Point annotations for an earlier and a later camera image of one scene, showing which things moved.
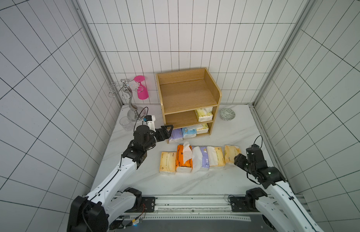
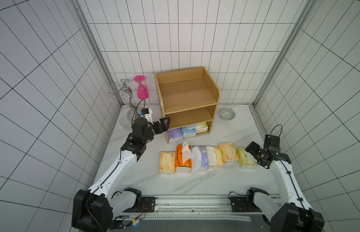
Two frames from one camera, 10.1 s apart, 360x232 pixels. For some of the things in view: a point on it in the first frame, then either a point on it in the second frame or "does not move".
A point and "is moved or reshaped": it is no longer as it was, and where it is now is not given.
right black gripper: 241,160 → 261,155
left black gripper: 160,134 → 164,128
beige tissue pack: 230,152 is moved or reshaped
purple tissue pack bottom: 176,135 does not move
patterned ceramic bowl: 227,114 does not move
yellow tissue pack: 168,163 does not move
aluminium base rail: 190,209 does not move
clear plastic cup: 126,122 does not move
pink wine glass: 142,93 does not move
